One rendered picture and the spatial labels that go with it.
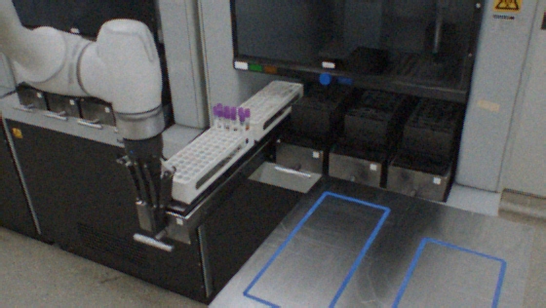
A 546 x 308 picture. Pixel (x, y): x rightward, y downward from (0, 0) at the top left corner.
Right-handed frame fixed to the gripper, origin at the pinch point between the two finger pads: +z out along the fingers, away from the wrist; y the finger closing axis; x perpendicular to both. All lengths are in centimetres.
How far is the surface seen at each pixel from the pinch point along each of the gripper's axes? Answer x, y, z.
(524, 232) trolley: -23, -70, -2
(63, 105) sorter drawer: -40, 70, 2
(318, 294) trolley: 8.2, -40.5, -2.0
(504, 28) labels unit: -49, -58, -34
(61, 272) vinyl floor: -35, 91, 80
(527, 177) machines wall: -160, -75, 62
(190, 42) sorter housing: -49, 22, -22
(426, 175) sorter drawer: -40, -48, 0
